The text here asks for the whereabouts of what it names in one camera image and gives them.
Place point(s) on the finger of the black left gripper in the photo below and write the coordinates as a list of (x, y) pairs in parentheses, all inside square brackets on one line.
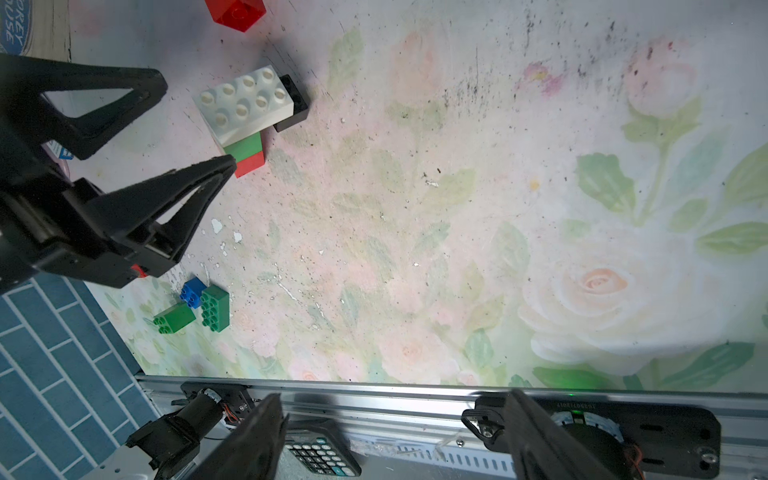
[(157, 218), (29, 116)]

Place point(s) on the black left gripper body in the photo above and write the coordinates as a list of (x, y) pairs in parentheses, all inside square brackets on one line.
[(44, 228)]

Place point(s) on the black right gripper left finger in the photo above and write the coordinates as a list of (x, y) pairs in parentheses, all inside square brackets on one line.
[(252, 450)]

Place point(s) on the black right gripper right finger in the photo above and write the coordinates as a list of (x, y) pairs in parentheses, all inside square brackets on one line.
[(540, 449)]

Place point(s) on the white lego plate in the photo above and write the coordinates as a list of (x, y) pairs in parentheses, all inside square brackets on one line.
[(246, 105)]

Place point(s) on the black lego brick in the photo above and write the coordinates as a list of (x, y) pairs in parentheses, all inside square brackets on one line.
[(300, 105)]

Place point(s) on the red base lego brick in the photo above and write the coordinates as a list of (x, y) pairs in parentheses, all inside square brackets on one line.
[(239, 15)]

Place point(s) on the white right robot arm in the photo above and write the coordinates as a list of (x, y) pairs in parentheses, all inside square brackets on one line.
[(634, 436)]

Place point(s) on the blue small lego brick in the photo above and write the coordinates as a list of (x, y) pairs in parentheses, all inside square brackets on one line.
[(191, 292)]

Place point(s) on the green square lego brick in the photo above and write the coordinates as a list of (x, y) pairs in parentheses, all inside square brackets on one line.
[(174, 319)]

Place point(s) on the green long lego brick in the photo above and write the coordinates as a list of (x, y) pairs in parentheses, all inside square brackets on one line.
[(215, 305)]

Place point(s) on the blue Treehouse paperback book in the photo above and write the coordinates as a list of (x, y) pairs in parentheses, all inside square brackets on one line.
[(36, 28)]

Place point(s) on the black calculator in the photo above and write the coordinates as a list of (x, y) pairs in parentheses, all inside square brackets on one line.
[(321, 448)]

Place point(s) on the HB pencil box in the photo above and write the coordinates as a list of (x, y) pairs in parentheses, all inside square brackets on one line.
[(58, 151)]

